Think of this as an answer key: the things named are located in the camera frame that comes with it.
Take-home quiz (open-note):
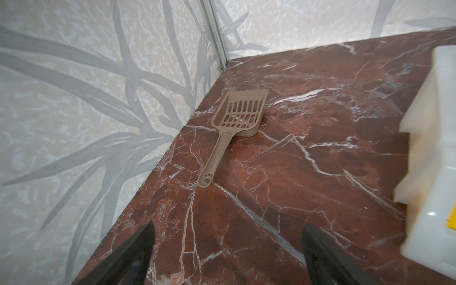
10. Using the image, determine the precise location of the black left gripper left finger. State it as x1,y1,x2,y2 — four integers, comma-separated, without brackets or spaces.
76,222,156,285

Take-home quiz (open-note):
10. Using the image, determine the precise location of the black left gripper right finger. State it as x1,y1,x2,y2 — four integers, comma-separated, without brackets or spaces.
301,224,381,285

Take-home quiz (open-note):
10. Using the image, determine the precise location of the large yellow lego brick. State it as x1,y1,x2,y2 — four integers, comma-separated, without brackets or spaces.
446,206,456,230

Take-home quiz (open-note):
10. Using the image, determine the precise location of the white three-compartment bin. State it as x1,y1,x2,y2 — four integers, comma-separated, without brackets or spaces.
393,45,456,279

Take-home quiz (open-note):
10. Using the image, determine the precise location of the brown slotted scoop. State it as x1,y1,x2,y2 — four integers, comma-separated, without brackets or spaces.
198,89,268,188

